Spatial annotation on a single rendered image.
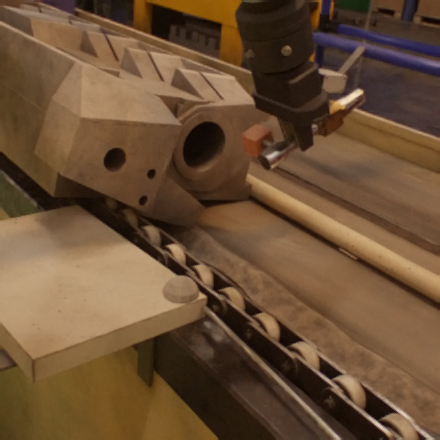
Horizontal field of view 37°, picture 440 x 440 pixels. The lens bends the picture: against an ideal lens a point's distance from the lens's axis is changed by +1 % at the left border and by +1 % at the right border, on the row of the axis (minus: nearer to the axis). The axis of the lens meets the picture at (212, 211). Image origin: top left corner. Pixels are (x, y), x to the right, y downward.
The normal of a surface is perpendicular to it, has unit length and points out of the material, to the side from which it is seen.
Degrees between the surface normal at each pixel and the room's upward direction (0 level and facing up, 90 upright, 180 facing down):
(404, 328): 0
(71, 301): 0
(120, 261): 0
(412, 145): 90
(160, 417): 90
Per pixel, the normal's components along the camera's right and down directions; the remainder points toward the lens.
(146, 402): -0.81, 0.16
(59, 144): -0.73, -0.15
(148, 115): 0.54, -0.51
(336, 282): 0.09, -0.91
